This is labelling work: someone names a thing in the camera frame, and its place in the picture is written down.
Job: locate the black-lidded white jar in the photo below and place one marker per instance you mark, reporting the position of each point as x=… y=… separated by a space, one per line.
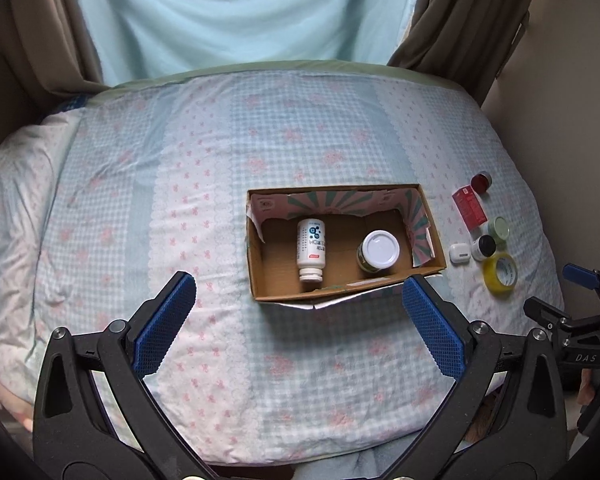
x=485 y=246

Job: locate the light blue curtain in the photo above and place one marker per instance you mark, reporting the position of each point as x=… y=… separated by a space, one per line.
x=240 y=10

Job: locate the green bed sheet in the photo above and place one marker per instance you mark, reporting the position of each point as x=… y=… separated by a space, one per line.
x=280 y=66

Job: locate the person's right hand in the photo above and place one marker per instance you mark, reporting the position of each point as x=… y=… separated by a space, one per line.
x=586 y=386

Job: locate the small red carton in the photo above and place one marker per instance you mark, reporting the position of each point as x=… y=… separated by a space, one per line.
x=470 y=207

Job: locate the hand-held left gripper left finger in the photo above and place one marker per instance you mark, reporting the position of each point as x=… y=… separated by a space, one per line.
x=165 y=327

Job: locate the white pill bottle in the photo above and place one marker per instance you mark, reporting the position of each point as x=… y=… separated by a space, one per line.
x=310 y=250

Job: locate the white earbuds case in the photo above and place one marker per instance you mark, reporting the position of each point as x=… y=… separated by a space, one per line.
x=460 y=254

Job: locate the yellow tape roll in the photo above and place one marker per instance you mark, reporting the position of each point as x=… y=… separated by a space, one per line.
x=495 y=277

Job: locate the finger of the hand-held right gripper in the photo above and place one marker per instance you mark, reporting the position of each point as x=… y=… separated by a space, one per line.
x=580 y=275
x=542 y=312

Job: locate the green-lidded cream jar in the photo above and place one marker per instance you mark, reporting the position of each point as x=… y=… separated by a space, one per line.
x=500 y=230

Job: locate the white floral quilt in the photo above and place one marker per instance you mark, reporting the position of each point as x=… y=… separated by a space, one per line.
x=15 y=210

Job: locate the small red jar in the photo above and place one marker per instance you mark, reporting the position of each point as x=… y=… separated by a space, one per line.
x=481 y=182

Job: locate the open cardboard box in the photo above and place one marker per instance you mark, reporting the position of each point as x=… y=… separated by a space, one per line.
x=280 y=270

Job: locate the white-lidded glass jar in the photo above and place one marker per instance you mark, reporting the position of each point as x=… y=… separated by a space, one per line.
x=379 y=250

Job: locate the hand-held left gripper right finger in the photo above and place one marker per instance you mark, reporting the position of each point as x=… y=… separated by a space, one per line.
x=432 y=330

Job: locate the brown curtain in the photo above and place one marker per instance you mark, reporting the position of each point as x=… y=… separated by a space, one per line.
x=460 y=25
x=45 y=25

